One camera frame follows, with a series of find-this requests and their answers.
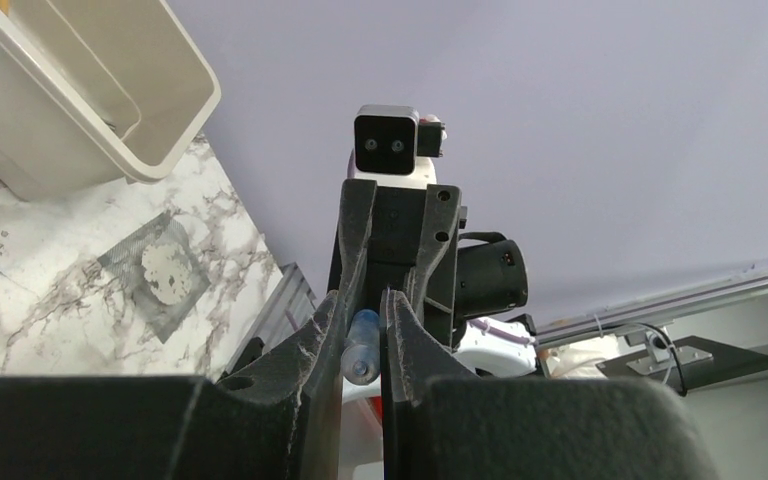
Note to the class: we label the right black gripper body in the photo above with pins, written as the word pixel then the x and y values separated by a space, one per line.
pixel 403 239

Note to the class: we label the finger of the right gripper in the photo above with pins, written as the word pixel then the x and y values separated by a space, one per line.
pixel 354 230
pixel 433 275

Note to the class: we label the blue capped vial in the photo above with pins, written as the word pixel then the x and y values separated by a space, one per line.
pixel 360 360

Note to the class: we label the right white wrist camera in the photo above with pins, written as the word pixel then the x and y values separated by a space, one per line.
pixel 395 146

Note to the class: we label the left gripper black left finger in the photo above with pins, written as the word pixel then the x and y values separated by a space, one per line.
pixel 277 418

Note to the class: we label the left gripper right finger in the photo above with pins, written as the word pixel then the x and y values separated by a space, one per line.
pixel 441 421

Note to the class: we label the beige plastic bin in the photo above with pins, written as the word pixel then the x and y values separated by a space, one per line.
pixel 95 91

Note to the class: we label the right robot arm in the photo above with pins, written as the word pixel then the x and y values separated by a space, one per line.
pixel 491 278

